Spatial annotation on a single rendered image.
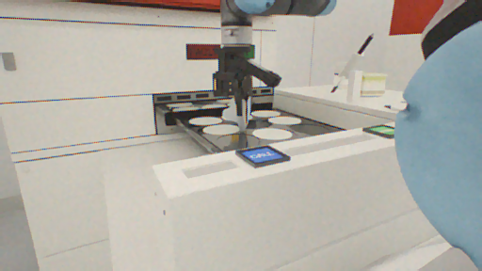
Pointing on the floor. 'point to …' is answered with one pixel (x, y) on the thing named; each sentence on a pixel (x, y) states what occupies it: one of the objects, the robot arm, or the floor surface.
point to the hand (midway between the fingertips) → (244, 127)
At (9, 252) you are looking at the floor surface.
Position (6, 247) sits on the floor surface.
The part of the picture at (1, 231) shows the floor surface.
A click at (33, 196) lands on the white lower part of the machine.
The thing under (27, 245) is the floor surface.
